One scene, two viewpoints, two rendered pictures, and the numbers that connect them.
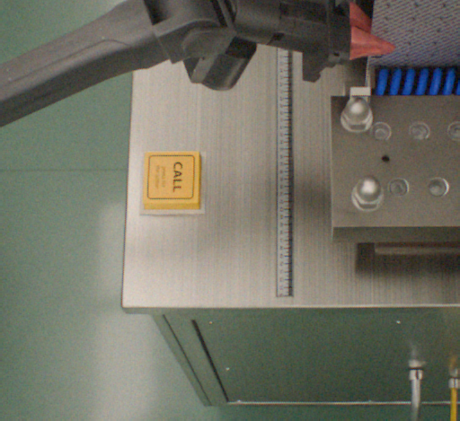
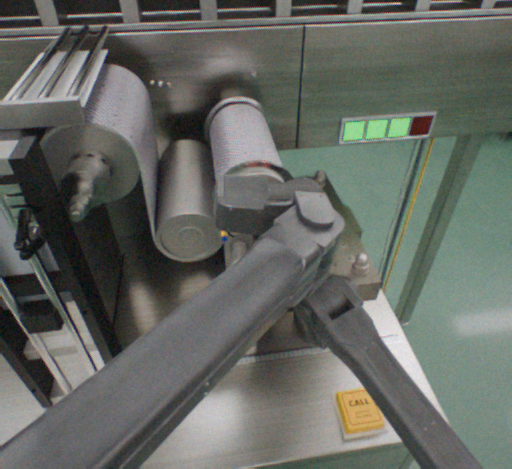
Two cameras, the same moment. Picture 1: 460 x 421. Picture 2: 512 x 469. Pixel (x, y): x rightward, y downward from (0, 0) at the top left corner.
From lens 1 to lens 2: 1.02 m
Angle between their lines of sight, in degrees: 59
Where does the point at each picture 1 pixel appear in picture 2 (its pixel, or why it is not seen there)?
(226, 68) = not seen: hidden behind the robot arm
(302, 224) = not seen: hidden behind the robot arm
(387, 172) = (343, 262)
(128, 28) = (360, 324)
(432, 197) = (348, 245)
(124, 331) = not seen: outside the picture
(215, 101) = (294, 395)
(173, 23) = (350, 292)
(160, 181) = (366, 413)
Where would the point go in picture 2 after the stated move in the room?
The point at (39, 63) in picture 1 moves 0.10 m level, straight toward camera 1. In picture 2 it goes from (410, 396) to (457, 350)
